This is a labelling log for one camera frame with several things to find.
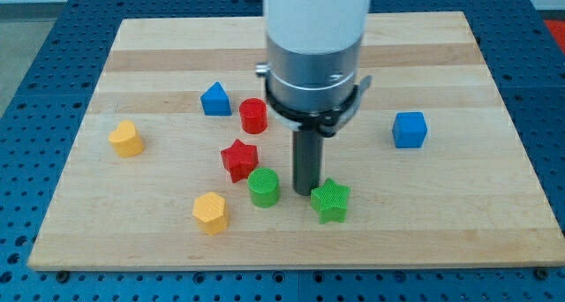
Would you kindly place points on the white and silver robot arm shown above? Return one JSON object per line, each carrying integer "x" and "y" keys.
{"x": 312, "y": 63}

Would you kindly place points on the yellow hexagon block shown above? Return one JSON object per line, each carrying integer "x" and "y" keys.
{"x": 211, "y": 213}

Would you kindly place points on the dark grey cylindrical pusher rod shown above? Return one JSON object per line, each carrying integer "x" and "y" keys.
{"x": 307, "y": 150}

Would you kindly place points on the red cylinder block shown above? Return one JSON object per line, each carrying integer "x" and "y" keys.
{"x": 253, "y": 115}

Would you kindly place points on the green cylinder block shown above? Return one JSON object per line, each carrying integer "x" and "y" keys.
{"x": 263, "y": 186}

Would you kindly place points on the red star block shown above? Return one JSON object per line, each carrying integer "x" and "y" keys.
{"x": 240, "y": 159}

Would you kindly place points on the green star block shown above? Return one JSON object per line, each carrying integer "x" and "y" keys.
{"x": 330, "y": 201}

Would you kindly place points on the blue triangle block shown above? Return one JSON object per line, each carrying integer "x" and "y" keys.
{"x": 215, "y": 101}

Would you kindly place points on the light wooden board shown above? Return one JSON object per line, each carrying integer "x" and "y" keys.
{"x": 468, "y": 198}

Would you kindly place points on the blue cube block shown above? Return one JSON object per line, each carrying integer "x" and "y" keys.
{"x": 409, "y": 129}

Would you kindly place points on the yellow heart block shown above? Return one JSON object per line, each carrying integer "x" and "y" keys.
{"x": 126, "y": 140}

